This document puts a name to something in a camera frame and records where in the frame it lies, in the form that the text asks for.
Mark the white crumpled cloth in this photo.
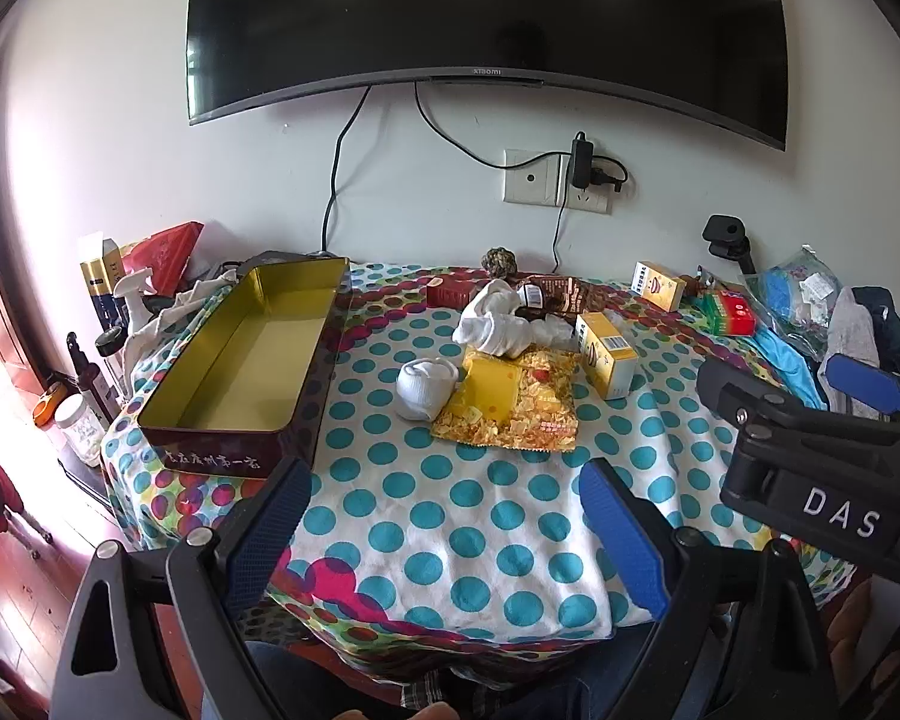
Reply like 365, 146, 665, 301
124, 266, 241, 398

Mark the black power plug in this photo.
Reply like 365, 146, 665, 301
592, 157, 631, 192

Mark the black adapter input cable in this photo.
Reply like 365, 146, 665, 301
414, 81, 572, 170

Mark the dark pump bottle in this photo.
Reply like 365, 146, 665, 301
66, 331, 121, 425

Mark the white socks bundle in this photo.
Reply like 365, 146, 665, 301
454, 279, 582, 357

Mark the black power adapter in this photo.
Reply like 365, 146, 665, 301
570, 131, 595, 188

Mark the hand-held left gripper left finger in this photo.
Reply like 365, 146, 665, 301
49, 456, 314, 720

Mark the white wall power socket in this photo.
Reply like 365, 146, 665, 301
559, 154, 612, 215

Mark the black capped bottle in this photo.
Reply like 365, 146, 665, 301
94, 330, 128, 398

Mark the black television cable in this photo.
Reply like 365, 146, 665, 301
319, 85, 372, 256

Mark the yellow snack packet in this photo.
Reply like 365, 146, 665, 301
430, 345, 582, 452

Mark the dark jacket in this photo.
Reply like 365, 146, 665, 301
851, 285, 900, 383

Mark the yellow medicine box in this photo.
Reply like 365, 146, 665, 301
631, 261, 687, 312
574, 310, 640, 400

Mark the red plastic bag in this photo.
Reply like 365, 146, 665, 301
120, 221, 205, 297

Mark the small dark red box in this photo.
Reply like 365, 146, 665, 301
426, 276, 492, 310

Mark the wooden cabinet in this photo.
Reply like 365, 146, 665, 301
0, 240, 46, 406

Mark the white rolled sock ball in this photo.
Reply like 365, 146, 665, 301
396, 358, 462, 421

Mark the black wall television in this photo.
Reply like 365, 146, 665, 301
186, 0, 788, 152

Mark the dark red tin box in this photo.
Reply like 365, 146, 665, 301
136, 256, 352, 479

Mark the white spray bottle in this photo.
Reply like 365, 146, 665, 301
112, 270, 155, 338

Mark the orange small container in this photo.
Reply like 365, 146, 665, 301
31, 382, 67, 428

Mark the white wall jack plate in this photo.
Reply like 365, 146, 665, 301
504, 148, 563, 205

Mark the polka dot tablecloth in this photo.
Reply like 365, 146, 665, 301
101, 261, 863, 665

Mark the light blue cloth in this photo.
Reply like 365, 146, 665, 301
742, 326, 830, 412

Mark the white plastic jar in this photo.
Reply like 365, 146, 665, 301
54, 394, 104, 466

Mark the clear plastic bag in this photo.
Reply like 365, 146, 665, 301
746, 246, 845, 361

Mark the white blue gold carton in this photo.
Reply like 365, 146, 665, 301
79, 234, 125, 331

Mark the brown snack packet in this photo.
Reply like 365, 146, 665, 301
514, 276, 608, 320

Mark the grey cloth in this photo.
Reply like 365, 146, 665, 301
821, 286, 893, 421

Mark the black adapter output cable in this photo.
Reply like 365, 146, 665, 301
552, 186, 573, 272

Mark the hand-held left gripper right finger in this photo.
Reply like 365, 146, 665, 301
577, 457, 841, 720

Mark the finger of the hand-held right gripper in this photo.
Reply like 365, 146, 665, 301
825, 354, 900, 430
695, 358, 900, 466

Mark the green red medicine box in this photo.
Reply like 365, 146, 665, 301
701, 289, 757, 337

